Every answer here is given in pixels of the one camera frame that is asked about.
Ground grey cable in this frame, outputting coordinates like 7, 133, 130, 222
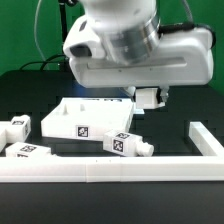
33, 0, 46, 62

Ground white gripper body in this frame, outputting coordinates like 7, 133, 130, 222
63, 16, 214, 88

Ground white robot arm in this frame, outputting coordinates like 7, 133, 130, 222
63, 0, 215, 107

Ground white U-shaped fence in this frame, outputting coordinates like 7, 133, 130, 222
0, 122, 224, 182

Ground white sheet with tags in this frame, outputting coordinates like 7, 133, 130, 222
83, 98, 145, 115

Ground white square tabletop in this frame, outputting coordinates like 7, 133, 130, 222
41, 98, 134, 141

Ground black cables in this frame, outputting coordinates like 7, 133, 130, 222
19, 0, 78, 72

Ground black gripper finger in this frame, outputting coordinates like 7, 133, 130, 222
160, 87, 169, 102

